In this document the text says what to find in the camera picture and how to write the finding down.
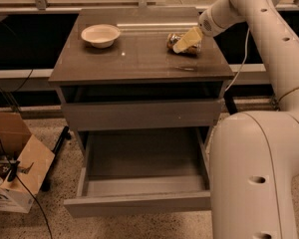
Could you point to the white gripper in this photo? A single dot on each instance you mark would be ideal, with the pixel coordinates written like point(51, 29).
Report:
point(206, 24)

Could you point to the crushed orange soda can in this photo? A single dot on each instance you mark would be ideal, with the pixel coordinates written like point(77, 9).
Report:
point(172, 40)

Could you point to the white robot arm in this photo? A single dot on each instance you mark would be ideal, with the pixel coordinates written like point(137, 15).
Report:
point(254, 156)

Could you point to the closed grey top drawer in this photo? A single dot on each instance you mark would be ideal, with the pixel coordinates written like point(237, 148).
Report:
point(134, 115)

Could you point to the grey drawer cabinet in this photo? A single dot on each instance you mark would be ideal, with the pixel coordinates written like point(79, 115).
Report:
point(138, 67)

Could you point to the open grey middle drawer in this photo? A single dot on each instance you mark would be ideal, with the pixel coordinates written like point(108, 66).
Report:
point(128, 172)

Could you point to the black stand leg right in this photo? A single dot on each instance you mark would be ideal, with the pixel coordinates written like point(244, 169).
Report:
point(230, 104)

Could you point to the black stand leg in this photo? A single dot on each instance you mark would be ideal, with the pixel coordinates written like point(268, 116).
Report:
point(230, 104)
point(58, 145)

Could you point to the white paper bowl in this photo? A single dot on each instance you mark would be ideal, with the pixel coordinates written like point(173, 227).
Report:
point(101, 36)

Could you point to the open cardboard box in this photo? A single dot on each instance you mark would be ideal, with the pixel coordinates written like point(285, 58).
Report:
point(24, 163)

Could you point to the black stand leg left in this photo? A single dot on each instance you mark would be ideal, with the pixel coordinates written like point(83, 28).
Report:
point(58, 145)

